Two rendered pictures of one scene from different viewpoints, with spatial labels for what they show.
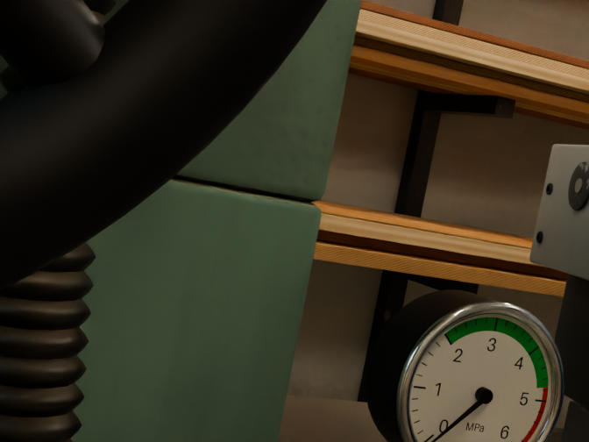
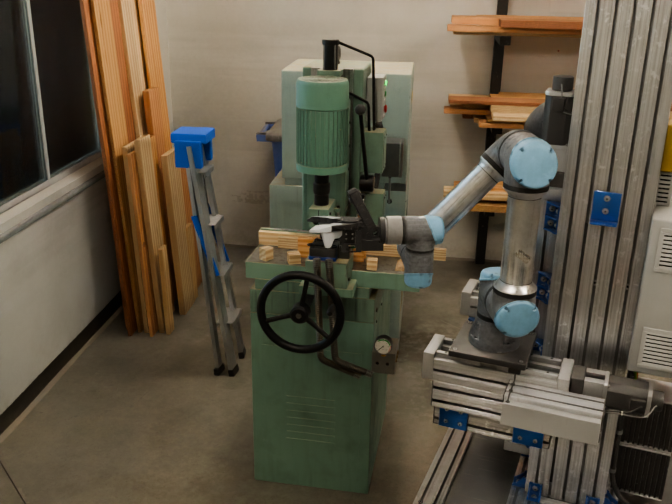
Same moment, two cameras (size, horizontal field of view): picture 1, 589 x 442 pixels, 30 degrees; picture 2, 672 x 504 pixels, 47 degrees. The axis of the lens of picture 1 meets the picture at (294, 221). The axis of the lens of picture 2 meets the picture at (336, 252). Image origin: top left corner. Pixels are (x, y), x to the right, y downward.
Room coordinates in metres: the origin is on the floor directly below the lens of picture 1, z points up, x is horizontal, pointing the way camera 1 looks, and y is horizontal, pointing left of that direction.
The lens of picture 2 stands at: (-1.68, -1.16, 1.87)
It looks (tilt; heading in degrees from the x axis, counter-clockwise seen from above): 21 degrees down; 32
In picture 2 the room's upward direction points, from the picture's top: 1 degrees clockwise
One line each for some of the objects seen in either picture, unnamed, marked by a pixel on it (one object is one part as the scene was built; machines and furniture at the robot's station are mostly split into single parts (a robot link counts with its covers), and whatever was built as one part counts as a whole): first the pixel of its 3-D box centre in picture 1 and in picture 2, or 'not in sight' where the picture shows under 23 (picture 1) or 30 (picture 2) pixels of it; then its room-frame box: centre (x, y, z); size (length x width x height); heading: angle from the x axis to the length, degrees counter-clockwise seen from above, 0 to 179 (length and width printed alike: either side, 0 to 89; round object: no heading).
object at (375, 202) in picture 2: not in sight; (372, 206); (0.70, 0.18, 1.02); 0.09 x 0.07 x 0.12; 112
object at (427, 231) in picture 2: not in sight; (421, 231); (0.04, -0.34, 1.21); 0.11 x 0.08 x 0.09; 126
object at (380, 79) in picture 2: not in sight; (376, 97); (0.82, 0.25, 1.40); 0.10 x 0.06 x 0.16; 22
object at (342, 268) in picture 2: not in sight; (329, 267); (0.32, 0.12, 0.92); 0.15 x 0.13 x 0.09; 112
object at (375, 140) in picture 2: not in sight; (374, 150); (0.73, 0.20, 1.23); 0.09 x 0.08 x 0.15; 22
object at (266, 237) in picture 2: not in sight; (340, 243); (0.52, 0.20, 0.93); 0.60 x 0.02 x 0.05; 112
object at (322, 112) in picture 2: not in sight; (322, 125); (0.47, 0.26, 1.35); 0.18 x 0.18 x 0.31
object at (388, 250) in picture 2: not in sight; (360, 248); (0.53, 0.12, 0.92); 0.60 x 0.02 x 0.04; 112
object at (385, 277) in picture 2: not in sight; (333, 270); (0.40, 0.15, 0.87); 0.61 x 0.30 x 0.06; 112
